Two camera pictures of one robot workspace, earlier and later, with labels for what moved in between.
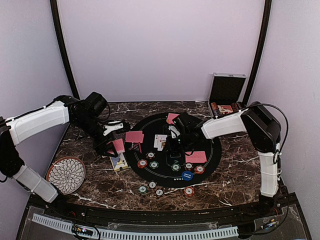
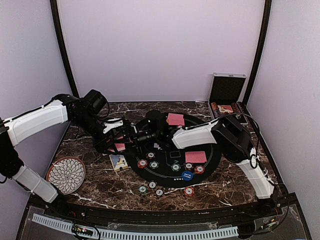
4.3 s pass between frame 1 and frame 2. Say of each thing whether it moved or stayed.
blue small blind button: stayed
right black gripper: moved
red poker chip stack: stayed
